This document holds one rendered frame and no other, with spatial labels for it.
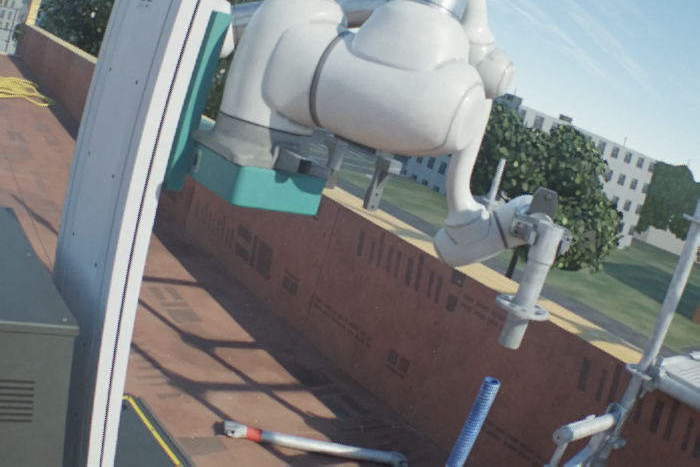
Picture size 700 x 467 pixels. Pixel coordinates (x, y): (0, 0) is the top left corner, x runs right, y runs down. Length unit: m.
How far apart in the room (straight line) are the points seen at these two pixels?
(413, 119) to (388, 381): 2.27
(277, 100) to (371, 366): 2.28
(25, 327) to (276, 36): 0.58
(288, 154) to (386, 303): 2.14
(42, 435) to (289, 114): 0.66
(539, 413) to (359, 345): 1.06
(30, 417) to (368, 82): 0.74
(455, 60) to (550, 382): 1.73
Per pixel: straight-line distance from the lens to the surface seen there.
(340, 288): 3.40
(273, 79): 1.05
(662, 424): 2.33
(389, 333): 3.13
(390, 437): 2.88
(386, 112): 0.97
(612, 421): 2.18
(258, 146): 1.07
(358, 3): 1.71
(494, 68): 1.28
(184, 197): 4.98
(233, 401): 2.78
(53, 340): 1.08
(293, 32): 1.05
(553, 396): 2.55
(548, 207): 1.61
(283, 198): 1.08
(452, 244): 1.69
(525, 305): 1.47
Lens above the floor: 1.30
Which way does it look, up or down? 9 degrees down
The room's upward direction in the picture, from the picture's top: 17 degrees clockwise
